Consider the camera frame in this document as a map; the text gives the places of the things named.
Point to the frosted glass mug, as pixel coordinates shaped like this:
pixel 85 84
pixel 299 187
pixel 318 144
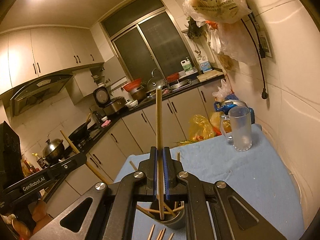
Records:
pixel 241 132

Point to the white detergent bottle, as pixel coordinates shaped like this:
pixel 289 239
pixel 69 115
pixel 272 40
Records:
pixel 187 65

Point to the dark cylindrical utensil holder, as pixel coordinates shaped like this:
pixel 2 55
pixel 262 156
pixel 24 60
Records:
pixel 174 222

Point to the wooden cutting board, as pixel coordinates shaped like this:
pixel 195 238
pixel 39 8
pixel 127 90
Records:
pixel 209 75

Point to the black wok with handle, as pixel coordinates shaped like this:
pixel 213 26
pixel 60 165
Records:
pixel 81 132

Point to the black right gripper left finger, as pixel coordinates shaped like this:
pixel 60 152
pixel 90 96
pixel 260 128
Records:
pixel 106 211

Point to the kitchen faucet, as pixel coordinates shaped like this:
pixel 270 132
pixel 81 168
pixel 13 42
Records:
pixel 158 78

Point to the steel pot with lid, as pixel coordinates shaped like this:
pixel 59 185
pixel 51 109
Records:
pixel 53 151

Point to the blue label bottle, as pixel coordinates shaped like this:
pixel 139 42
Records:
pixel 204 64

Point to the range hood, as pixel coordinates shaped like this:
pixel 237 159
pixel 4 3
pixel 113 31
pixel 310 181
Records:
pixel 37 91

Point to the left hand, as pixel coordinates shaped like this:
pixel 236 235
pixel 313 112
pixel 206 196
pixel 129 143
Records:
pixel 29 222

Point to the red basin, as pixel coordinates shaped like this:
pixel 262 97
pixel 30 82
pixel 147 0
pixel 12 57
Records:
pixel 132 85

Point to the rice cooker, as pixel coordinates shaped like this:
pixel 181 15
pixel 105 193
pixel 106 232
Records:
pixel 110 106

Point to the blue table cloth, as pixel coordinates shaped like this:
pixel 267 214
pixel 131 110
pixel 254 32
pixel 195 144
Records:
pixel 258 175

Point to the large hanging plastic bag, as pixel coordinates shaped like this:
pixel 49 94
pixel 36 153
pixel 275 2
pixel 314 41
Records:
pixel 219 11

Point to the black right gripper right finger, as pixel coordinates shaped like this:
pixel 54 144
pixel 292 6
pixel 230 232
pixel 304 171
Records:
pixel 213 210

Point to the yellow plastic bag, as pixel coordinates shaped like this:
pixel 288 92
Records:
pixel 203 128

